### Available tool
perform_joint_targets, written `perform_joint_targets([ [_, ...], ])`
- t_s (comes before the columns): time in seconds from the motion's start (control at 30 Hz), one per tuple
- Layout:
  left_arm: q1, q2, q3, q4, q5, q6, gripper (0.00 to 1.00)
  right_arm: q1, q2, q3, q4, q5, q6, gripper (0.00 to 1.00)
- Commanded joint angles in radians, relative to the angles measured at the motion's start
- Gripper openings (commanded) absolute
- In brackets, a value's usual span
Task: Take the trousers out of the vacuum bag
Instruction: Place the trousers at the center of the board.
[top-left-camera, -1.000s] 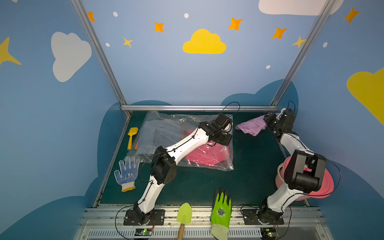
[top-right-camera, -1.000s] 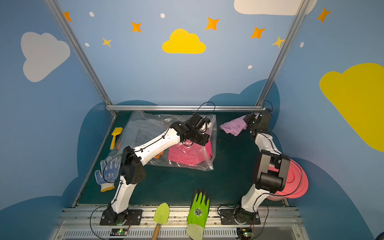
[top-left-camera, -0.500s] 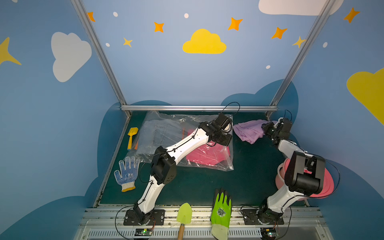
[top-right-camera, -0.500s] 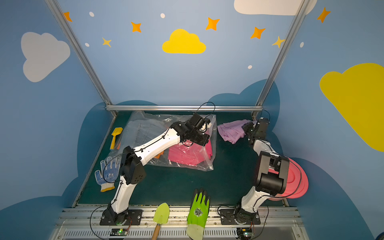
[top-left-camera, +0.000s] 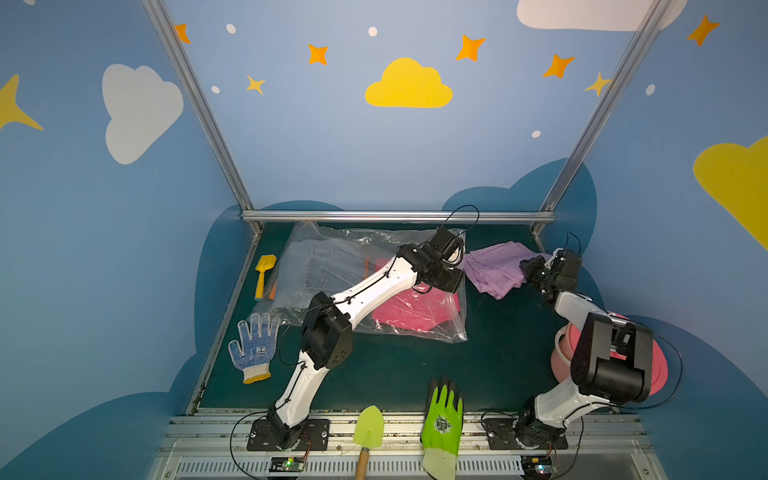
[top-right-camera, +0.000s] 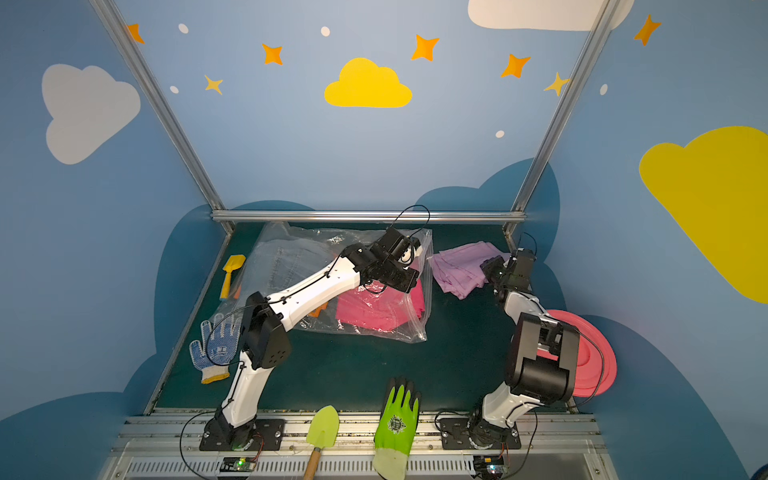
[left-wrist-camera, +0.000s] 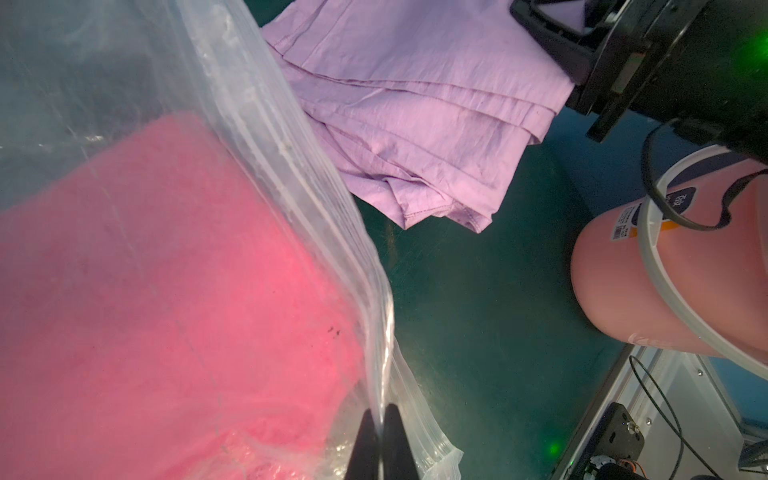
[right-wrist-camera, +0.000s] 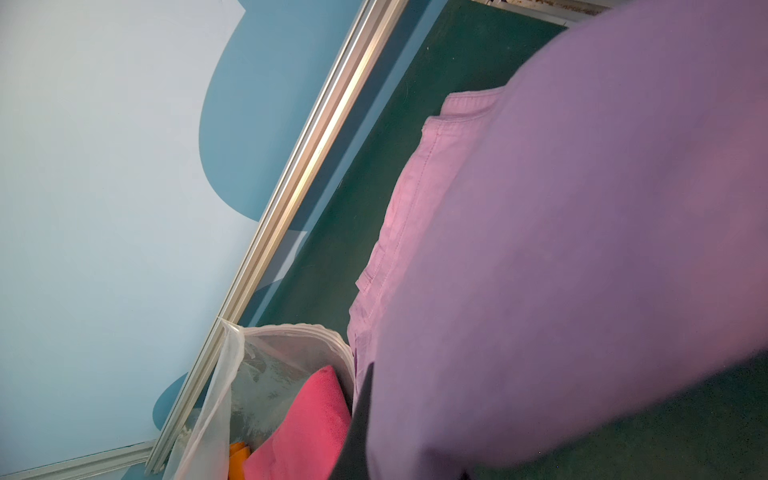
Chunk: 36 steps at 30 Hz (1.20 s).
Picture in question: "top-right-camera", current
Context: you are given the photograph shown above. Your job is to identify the left controller board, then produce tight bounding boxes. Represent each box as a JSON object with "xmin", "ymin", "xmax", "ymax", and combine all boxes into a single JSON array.
[{"xmin": 219, "ymin": 457, "xmax": 257, "ymax": 474}]

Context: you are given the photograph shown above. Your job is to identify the green black work glove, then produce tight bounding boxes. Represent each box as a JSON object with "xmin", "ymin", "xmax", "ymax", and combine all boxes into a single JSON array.
[{"xmin": 373, "ymin": 378, "xmax": 421, "ymax": 480}]

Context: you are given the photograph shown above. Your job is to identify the green garden trowel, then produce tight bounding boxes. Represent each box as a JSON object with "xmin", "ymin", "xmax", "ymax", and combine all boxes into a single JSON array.
[{"xmin": 303, "ymin": 405, "xmax": 340, "ymax": 480}]

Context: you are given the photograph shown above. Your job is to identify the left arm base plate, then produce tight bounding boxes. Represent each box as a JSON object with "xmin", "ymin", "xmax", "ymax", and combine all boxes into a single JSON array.
[{"xmin": 199, "ymin": 417, "xmax": 285, "ymax": 452}]

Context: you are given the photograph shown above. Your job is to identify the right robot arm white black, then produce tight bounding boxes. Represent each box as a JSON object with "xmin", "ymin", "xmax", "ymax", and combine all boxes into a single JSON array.
[{"xmin": 468, "ymin": 248, "xmax": 581, "ymax": 448}]

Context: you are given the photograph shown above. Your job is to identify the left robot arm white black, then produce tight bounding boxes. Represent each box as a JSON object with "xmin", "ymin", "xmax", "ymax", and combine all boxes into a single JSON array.
[{"xmin": 200, "ymin": 238, "xmax": 422, "ymax": 451}]

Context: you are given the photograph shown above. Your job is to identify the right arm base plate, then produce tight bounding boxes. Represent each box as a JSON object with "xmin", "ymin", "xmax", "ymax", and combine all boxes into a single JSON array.
[{"xmin": 436, "ymin": 416, "xmax": 521, "ymax": 450}]

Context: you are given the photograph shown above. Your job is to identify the right controller board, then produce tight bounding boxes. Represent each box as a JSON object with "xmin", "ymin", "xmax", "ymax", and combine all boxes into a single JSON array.
[{"xmin": 471, "ymin": 456, "xmax": 508, "ymax": 480}]

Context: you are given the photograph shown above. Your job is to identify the yellow toy shovel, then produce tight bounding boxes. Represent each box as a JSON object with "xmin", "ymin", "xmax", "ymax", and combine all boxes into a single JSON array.
[{"xmin": 219, "ymin": 254, "xmax": 246, "ymax": 300}]

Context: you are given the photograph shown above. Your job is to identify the pink trousers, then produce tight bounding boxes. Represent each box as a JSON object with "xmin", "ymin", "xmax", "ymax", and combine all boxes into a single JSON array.
[{"xmin": 336, "ymin": 280, "xmax": 426, "ymax": 332}]

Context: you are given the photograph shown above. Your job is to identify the purple trousers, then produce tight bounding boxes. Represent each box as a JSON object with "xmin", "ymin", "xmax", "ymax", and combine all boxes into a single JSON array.
[{"xmin": 428, "ymin": 241, "xmax": 510, "ymax": 300}]

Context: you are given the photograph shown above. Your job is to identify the blue dotted white glove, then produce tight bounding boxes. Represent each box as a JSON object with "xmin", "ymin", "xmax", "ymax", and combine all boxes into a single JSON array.
[{"xmin": 189, "ymin": 313, "xmax": 242, "ymax": 385}]

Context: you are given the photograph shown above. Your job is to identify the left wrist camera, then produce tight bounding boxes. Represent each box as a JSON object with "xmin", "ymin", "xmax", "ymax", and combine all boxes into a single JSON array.
[{"xmin": 372, "ymin": 227, "xmax": 421, "ymax": 266}]

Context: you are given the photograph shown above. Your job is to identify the aluminium frame rail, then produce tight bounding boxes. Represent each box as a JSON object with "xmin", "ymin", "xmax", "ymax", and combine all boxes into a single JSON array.
[{"xmin": 211, "ymin": 209, "xmax": 526, "ymax": 224}]

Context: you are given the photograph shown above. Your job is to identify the clear plastic vacuum bag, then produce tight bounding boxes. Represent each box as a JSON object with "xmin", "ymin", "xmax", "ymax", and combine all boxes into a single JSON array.
[{"xmin": 205, "ymin": 222, "xmax": 432, "ymax": 344}]

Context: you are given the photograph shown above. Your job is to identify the controller board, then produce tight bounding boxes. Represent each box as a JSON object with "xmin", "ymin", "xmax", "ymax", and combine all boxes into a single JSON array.
[
  {"xmin": 219, "ymin": 457, "xmax": 257, "ymax": 474},
  {"xmin": 471, "ymin": 456, "xmax": 508, "ymax": 480}
]

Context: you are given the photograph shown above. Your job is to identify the pink bucket with lid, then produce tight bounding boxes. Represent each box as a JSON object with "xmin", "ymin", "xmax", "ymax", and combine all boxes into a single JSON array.
[{"xmin": 548, "ymin": 310, "xmax": 618, "ymax": 399}]

